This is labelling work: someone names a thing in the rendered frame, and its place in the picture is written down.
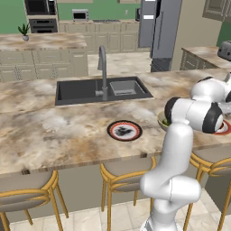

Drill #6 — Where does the dark chicken drumstick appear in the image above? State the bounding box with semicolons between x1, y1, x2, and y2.
115;125;134;136

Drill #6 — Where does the olive green bowl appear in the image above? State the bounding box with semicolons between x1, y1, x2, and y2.
156;111;171;133

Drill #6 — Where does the grey fridge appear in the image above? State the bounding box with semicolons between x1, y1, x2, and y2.
137;0;183;73

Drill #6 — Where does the black and red rimmed plate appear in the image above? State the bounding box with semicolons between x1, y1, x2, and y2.
106;119;143;142

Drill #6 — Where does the black sink basin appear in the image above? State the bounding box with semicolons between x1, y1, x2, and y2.
54;76;154;106

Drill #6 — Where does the grey sink tap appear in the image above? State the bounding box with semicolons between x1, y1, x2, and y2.
95;44;109;102

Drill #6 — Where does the wooden bar stool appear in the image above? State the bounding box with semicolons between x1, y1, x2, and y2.
0;170;69;231
99;155;158;231
182;145;231;231

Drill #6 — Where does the beige island cabinet run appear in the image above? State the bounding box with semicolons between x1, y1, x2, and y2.
0;48;89;83

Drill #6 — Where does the black hob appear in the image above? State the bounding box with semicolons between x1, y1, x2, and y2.
92;19;121;23

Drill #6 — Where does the grey side cabinet run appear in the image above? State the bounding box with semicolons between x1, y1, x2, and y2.
179;49;218;71

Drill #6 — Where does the silver microwave oven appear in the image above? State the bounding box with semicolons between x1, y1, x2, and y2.
71;8;90;22

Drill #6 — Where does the red rimmed white plate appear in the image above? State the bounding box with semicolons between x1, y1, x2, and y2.
213;119;231;136

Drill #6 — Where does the potted green plant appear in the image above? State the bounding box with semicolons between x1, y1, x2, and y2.
17;23;32;42

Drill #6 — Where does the silver toaster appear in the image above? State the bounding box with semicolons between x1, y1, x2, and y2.
217;40;231;62

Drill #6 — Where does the beige upper cabinet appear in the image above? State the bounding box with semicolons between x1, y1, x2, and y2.
201;0;231;23

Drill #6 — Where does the beige wall cabinet run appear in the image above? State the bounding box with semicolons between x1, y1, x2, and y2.
58;21;151;55

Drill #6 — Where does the black wall oven stack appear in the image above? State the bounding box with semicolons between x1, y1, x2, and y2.
23;0;60;34

